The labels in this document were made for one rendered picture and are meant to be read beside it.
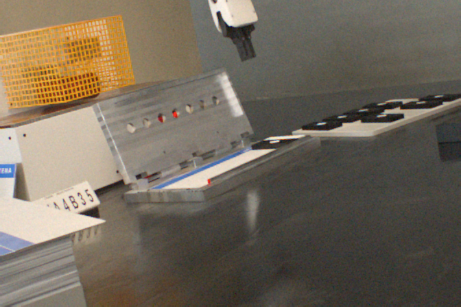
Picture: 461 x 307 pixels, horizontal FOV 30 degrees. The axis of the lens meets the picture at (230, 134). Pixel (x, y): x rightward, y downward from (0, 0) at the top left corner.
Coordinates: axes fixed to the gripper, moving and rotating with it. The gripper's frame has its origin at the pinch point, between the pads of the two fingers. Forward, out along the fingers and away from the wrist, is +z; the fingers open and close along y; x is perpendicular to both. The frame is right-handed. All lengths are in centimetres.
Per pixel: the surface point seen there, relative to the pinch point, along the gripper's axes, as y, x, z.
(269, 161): -9.7, -3.3, 24.1
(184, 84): -4.1, 16.4, 2.1
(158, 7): 185, 177, -53
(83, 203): -41.6, 19.4, 19.1
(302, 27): 212, 116, -18
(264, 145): 1.5, 5.0, 21.2
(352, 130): 22.7, -5.3, 25.2
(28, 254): -88, -21, 20
